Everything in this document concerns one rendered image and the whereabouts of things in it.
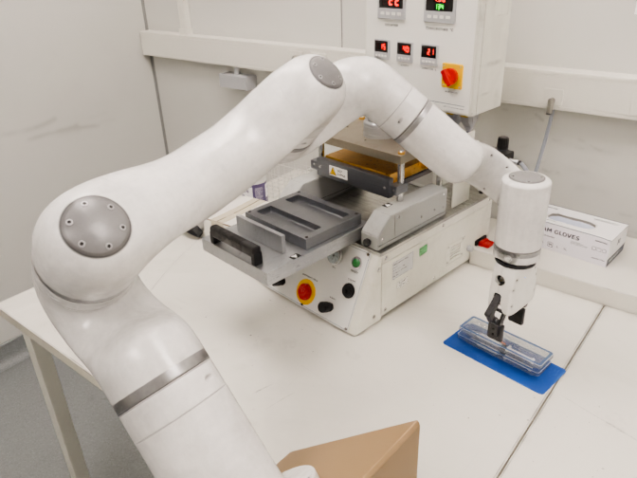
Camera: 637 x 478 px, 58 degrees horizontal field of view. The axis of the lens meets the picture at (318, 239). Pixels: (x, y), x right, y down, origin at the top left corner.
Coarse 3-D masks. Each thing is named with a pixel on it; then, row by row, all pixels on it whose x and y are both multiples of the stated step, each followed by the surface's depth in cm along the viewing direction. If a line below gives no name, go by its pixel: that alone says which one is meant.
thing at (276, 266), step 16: (240, 224) 123; (256, 224) 118; (208, 240) 121; (256, 240) 120; (272, 240) 116; (336, 240) 120; (352, 240) 124; (224, 256) 118; (240, 256) 115; (272, 256) 114; (288, 256) 114; (304, 256) 114; (320, 256) 118; (256, 272) 111; (272, 272) 109; (288, 272) 113
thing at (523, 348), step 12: (468, 324) 121; (480, 324) 121; (480, 336) 117; (504, 336) 117; (516, 336) 117; (504, 348) 114; (516, 348) 113; (528, 348) 113; (540, 348) 113; (540, 360) 110
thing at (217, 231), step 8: (216, 224) 119; (216, 232) 117; (224, 232) 115; (232, 232) 115; (216, 240) 120; (224, 240) 116; (232, 240) 113; (240, 240) 112; (240, 248) 112; (248, 248) 110; (256, 248) 109; (256, 256) 110; (256, 264) 111
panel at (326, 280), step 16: (352, 256) 127; (368, 256) 124; (304, 272) 136; (320, 272) 133; (336, 272) 130; (352, 272) 127; (272, 288) 143; (288, 288) 139; (320, 288) 132; (336, 288) 129; (304, 304) 135; (336, 304) 129; (352, 304) 126; (336, 320) 129
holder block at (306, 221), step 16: (256, 208) 129; (272, 208) 130; (288, 208) 129; (304, 208) 128; (320, 208) 131; (336, 208) 128; (272, 224) 121; (288, 224) 125; (304, 224) 123; (320, 224) 121; (336, 224) 120; (352, 224) 124; (288, 240) 119; (304, 240) 115; (320, 240) 118
